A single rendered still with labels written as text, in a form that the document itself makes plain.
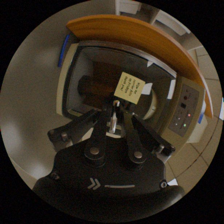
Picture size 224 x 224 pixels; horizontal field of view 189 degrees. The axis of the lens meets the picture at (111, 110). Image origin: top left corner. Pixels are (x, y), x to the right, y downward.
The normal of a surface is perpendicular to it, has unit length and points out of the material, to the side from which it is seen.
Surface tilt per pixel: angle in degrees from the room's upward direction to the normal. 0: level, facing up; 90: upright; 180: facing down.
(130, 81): 90
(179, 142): 135
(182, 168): 180
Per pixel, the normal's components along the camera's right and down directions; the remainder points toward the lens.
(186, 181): -0.96, -0.28
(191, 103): -0.72, 0.01
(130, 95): -0.06, 0.29
